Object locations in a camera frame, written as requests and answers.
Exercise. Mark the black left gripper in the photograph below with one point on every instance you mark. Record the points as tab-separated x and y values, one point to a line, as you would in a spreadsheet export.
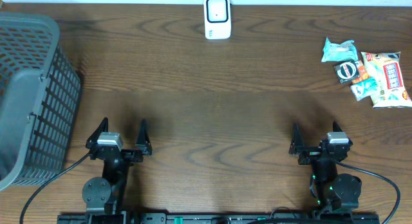
144	147

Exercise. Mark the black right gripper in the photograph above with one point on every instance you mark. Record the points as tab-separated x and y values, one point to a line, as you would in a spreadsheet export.
297	147

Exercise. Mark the small green tissue packet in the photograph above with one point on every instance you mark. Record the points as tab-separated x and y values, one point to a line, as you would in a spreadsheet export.
365	88

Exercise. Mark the round black red tin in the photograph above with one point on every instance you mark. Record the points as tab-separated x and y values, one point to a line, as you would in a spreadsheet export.
346	71

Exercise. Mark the small orange box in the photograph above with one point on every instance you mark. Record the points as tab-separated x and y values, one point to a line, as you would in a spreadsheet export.
363	74

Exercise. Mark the green tissue pack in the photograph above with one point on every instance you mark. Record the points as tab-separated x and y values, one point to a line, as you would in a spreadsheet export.
346	51

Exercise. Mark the yellow wet wipes pack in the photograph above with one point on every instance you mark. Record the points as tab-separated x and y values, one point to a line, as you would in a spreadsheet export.
385	69

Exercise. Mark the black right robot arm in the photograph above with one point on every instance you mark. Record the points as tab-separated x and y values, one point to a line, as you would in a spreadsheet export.
336	193

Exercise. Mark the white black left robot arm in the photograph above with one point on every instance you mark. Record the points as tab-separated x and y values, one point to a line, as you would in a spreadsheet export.
104	195

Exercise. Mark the white barcode scanner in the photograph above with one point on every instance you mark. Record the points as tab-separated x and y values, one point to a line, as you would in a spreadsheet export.
217	19

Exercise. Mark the grey plastic mesh basket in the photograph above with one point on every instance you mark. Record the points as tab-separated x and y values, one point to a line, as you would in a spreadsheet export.
40	96

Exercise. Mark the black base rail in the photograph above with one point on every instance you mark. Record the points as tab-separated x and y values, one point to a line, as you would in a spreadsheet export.
162	218

